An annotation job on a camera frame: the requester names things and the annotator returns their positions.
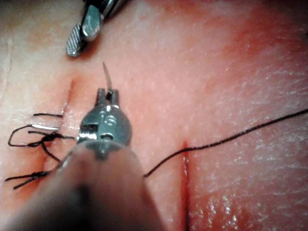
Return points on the black stitching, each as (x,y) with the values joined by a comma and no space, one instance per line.
(48,137)

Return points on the left arm needle driver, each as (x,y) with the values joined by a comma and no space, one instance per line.
(113,125)

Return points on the right arm needle driver jaw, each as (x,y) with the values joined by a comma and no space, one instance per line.
(92,24)
(74,42)

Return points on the tissue pad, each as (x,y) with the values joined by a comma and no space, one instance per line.
(216,72)

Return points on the right arm needle driver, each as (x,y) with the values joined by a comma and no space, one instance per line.
(108,6)

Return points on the curved steel needle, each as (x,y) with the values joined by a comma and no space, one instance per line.
(108,79)

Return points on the dark left arm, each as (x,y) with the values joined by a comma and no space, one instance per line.
(101,192)

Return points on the left arm needle driver jaw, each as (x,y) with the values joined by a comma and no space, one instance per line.
(114,98)
(100,97)

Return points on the black thread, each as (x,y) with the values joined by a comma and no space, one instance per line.
(260,125)

